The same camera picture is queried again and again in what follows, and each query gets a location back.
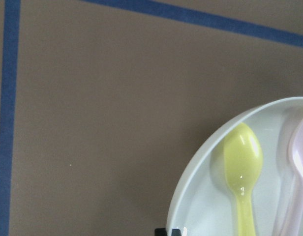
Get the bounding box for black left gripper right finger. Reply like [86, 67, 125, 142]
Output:
[171, 229, 182, 236]

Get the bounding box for yellow plastic spoon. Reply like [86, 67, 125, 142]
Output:
[223, 123, 263, 236]

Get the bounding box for pink plastic spoon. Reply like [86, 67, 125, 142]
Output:
[272, 114, 303, 236]

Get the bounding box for white round plate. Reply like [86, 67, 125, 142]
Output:
[166, 97, 303, 236]

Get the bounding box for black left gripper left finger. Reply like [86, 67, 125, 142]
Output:
[154, 228, 167, 236]

